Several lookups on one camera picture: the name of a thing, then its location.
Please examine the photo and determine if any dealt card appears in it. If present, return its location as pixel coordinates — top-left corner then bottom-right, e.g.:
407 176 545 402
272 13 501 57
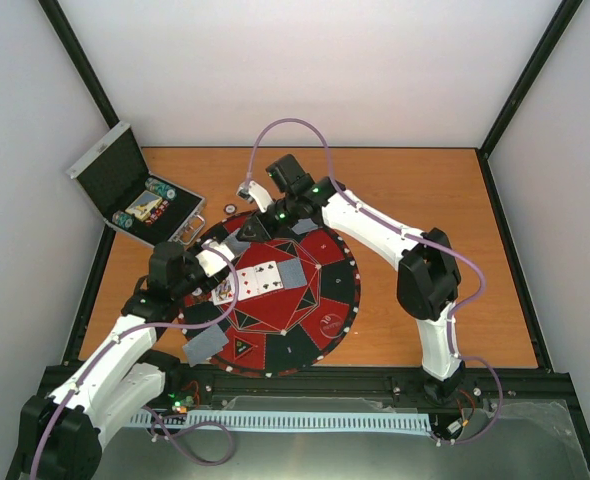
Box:
183 325 229 367
291 219 319 235

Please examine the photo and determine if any single hundred chip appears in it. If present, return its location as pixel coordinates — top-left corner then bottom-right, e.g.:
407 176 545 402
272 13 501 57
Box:
224 203 237 215

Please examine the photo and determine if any queen of hearts card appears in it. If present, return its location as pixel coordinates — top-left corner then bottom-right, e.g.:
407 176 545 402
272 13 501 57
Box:
211 276 235 305

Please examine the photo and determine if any clubs face-up card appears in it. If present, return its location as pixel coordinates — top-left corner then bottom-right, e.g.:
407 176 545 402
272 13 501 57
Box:
253 261 283 295

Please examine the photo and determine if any red black triangular token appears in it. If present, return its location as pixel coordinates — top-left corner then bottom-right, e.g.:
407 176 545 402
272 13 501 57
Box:
233 337 255 360

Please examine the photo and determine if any clear dealer button disc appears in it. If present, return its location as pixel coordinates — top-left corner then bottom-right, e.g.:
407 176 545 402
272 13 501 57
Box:
319 313 344 339

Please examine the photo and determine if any blue playing card deck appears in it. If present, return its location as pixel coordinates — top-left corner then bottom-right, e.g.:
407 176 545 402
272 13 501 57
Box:
222 232 251 261

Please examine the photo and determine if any diamonds face-up card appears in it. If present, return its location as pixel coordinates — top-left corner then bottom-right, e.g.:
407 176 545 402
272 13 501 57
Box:
236 267 260 301

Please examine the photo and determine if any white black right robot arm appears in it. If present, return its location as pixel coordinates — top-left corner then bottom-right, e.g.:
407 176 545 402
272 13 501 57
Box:
237 154 465 405

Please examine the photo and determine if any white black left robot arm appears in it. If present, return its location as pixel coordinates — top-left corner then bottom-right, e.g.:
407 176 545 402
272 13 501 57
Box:
16 240 235 479

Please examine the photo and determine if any red dice row in case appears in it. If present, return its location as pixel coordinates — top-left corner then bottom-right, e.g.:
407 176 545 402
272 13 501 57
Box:
144 203 168 225

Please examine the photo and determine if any card box in case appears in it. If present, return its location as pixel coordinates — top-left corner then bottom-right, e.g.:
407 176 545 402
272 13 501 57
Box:
125 191 163 222

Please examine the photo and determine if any round red black poker mat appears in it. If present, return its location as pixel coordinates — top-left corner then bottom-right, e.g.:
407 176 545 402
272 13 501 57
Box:
183 226 361 378

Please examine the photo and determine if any poker chip row in case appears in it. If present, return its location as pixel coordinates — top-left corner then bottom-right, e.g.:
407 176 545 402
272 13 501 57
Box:
145 177 177 201

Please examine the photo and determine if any aluminium poker chip case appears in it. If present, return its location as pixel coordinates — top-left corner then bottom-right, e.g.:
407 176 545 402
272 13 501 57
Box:
67 121 206 247

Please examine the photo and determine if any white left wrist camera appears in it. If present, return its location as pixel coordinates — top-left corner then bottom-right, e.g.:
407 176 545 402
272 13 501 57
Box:
196 239 235 277

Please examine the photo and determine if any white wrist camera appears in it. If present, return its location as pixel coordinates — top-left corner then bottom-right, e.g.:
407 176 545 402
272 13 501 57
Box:
196 239 235 277
236 180 274 213

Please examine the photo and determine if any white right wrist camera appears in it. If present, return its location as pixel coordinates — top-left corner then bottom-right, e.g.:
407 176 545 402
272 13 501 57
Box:
236 180 274 213

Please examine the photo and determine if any black frame rail front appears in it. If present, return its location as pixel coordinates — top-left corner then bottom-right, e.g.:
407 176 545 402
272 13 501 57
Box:
170 365 577 410

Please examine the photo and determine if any light blue slotted cable duct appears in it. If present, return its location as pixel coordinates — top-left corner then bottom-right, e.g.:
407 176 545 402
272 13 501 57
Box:
127 405 432 433

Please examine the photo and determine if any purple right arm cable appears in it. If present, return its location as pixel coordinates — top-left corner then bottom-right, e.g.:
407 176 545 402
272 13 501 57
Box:
244 117 504 446

